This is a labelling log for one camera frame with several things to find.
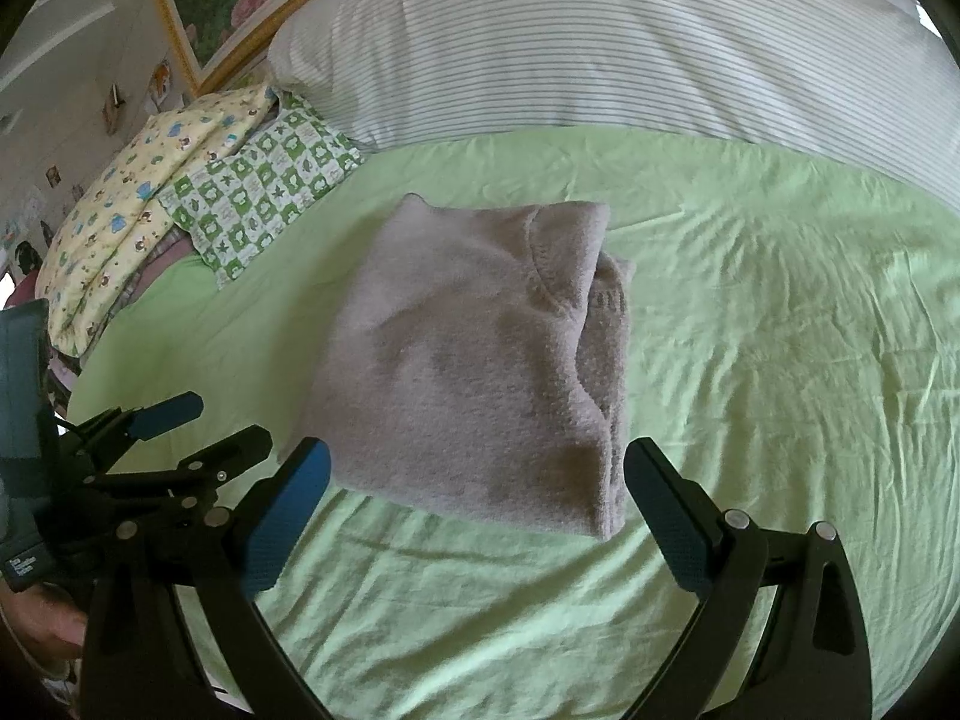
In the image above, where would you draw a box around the yellow printed pillow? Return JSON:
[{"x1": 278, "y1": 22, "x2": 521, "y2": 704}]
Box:
[{"x1": 34, "y1": 82, "x2": 280, "y2": 358}]

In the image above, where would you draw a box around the person's left hand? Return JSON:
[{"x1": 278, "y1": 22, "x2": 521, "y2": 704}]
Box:
[{"x1": 0, "y1": 591, "x2": 88, "y2": 662}]

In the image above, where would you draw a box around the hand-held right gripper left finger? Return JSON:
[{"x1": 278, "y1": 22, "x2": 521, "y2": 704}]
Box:
[{"x1": 81, "y1": 436, "x2": 335, "y2": 720}]

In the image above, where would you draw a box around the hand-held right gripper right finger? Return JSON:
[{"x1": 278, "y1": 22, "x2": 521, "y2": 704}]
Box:
[{"x1": 622, "y1": 436, "x2": 875, "y2": 720}]

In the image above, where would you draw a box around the green bed sheet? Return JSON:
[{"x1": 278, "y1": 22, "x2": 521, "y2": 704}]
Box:
[{"x1": 67, "y1": 127, "x2": 960, "y2": 720}]

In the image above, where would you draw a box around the green checkered pillow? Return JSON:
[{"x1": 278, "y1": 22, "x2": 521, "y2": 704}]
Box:
[{"x1": 156, "y1": 94, "x2": 366, "y2": 291}]

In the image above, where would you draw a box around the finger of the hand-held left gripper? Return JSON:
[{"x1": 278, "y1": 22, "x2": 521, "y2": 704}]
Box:
[
  {"x1": 84, "y1": 424, "x2": 274, "y2": 520},
  {"x1": 56, "y1": 390, "x2": 205, "y2": 467}
]

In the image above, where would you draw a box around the beige fleece sweater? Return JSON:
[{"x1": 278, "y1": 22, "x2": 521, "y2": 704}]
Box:
[{"x1": 281, "y1": 193, "x2": 638, "y2": 542}]

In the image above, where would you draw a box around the white striped pillow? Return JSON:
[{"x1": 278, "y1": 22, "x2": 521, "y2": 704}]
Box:
[{"x1": 266, "y1": 0, "x2": 960, "y2": 212}]

